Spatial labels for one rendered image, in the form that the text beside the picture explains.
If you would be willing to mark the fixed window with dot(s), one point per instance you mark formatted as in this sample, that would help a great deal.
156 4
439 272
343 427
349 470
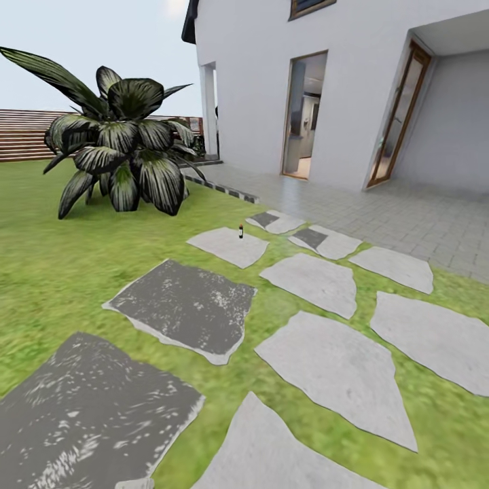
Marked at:
304 102

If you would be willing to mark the bush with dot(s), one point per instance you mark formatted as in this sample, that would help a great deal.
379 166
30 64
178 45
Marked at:
199 144
90 115
122 156

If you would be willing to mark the door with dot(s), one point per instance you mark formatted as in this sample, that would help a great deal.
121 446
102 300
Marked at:
406 93

